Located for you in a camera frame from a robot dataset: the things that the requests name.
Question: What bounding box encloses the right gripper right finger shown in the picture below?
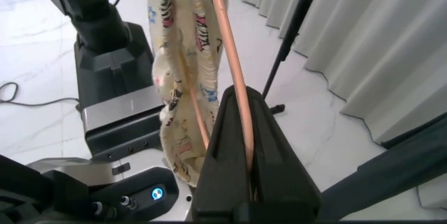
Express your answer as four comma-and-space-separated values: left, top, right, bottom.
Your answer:
245, 85, 322, 221

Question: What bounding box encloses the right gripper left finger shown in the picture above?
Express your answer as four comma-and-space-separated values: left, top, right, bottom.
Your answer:
191, 84, 254, 221

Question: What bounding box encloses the dark grey long-sleeved shirt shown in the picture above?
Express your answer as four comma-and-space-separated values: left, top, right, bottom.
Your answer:
316, 111, 447, 222

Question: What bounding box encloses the pink clothes hanger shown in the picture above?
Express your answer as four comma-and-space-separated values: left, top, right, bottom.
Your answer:
188, 0, 256, 173

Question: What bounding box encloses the cream printed garment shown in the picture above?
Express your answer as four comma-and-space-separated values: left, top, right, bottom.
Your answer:
146, 0, 230, 188

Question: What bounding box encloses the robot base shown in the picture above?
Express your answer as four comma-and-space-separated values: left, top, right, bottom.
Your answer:
0, 21, 193, 223

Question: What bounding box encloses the black clothes rack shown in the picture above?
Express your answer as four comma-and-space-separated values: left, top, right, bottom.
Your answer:
261, 0, 328, 115

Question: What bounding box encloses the white curtain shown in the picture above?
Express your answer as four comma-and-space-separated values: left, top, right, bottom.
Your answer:
228, 0, 447, 211

